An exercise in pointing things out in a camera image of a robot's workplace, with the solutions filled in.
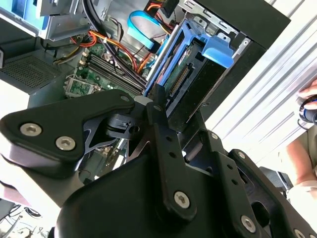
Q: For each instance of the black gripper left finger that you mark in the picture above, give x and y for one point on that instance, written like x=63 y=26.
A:
x=62 y=116

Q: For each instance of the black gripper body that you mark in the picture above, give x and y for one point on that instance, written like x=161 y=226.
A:
x=119 y=198

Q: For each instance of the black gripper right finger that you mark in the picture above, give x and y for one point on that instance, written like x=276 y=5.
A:
x=247 y=188

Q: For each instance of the hard disk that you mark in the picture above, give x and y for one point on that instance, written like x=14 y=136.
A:
x=203 y=94

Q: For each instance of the person's right hand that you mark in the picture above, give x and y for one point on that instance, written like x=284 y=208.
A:
x=310 y=94

